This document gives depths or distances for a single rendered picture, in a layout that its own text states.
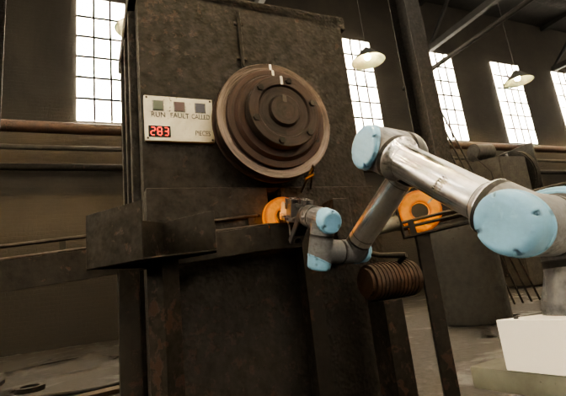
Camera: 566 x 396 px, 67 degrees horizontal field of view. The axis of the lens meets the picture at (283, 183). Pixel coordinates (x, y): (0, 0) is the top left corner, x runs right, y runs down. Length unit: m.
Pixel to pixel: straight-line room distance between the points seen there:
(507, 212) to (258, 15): 1.53
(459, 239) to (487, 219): 3.23
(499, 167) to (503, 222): 8.51
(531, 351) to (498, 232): 0.20
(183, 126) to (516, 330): 1.28
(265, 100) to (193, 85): 0.34
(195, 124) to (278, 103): 0.34
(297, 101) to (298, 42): 0.50
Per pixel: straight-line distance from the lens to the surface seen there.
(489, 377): 0.95
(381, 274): 1.54
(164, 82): 1.78
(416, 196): 1.69
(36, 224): 7.66
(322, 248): 1.31
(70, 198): 7.71
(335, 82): 2.09
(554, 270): 0.96
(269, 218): 1.57
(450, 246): 4.09
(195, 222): 1.28
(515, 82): 11.27
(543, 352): 0.87
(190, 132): 1.69
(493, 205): 0.84
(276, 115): 1.57
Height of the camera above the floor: 0.48
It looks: 14 degrees up
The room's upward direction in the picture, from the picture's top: 7 degrees counter-clockwise
